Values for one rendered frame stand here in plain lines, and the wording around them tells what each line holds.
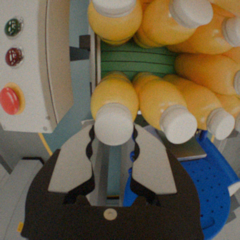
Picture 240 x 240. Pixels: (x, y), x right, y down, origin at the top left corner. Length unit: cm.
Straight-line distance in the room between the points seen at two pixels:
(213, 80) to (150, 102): 11
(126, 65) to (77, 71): 99
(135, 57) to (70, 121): 127
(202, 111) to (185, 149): 13
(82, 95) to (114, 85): 117
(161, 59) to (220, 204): 38
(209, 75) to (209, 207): 27
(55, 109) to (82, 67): 110
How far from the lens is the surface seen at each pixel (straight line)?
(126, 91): 15
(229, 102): 25
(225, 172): 85
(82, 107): 137
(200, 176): 36
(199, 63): 25
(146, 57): 32
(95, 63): 24
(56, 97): 18
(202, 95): 20
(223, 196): 37
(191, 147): 32
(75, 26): 132
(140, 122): 32
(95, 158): 89
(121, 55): 32
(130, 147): 39
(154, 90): 17
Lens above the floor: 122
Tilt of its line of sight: 61 degrees down
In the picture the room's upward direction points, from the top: 179 degrees clockwise
